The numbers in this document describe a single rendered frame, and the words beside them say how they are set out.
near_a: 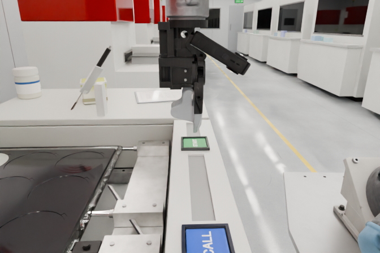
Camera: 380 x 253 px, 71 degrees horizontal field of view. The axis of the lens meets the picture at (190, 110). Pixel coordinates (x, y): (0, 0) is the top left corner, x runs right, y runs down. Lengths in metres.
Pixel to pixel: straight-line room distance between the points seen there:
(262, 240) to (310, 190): 1.08
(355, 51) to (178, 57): 4.57
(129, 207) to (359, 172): 0.43
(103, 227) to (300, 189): 0.45
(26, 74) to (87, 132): 0.33
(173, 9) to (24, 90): 0.65
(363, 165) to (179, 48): 0.41
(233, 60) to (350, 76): 4.56
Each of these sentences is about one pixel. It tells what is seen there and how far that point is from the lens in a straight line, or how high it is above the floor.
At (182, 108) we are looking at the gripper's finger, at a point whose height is 1.04.
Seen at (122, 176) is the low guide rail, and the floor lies 0.84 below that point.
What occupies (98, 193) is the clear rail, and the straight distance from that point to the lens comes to 0.53.
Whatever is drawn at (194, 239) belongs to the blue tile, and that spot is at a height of 0.96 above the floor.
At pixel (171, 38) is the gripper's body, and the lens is 0.47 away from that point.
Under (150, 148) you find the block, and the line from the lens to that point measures 0.67.
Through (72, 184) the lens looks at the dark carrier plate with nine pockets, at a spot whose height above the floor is 0.90.
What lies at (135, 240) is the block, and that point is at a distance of 0.41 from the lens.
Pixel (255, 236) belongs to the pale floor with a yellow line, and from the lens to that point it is 1.77.
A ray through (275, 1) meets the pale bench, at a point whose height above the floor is 1.87.
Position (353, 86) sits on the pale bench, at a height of 0.25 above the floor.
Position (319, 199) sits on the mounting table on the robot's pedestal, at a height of 0.82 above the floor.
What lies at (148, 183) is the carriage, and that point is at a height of 0.88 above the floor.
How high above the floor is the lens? 1.19
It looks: 18 degrees down
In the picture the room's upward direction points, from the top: straight up
